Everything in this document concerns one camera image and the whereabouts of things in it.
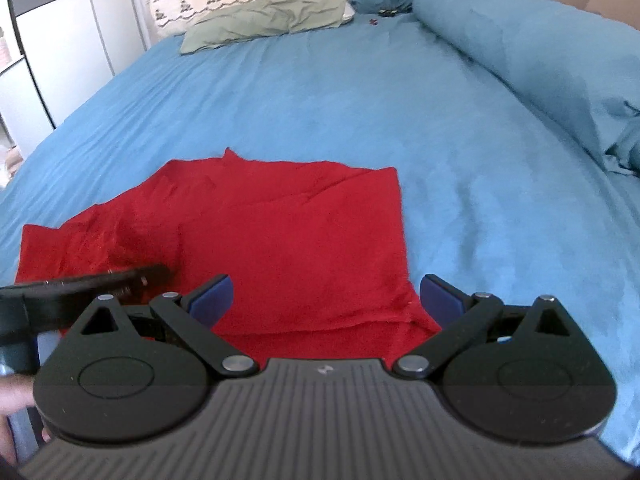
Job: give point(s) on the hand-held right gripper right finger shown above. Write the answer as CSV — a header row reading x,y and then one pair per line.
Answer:
x,y
439,302

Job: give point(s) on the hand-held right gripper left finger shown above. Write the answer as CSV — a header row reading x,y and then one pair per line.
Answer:
x,y
216,302

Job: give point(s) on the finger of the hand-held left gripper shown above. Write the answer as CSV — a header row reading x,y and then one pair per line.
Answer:
x,y
135,279

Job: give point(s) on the red garment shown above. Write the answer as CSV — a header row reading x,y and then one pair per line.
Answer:
x,y
295,245

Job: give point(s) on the person's left hand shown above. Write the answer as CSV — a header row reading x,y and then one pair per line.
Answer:
x,y
14,393

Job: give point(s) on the blue bed sheet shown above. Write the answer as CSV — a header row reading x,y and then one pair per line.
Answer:
x,y
300,95

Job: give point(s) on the white wardrobe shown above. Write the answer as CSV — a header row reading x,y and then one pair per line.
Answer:
x,y
65,35

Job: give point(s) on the rolled blue duvet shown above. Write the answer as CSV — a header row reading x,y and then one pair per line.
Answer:
x,y
530,50

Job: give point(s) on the green pillow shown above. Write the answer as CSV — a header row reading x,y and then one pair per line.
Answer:
x,y
260,22

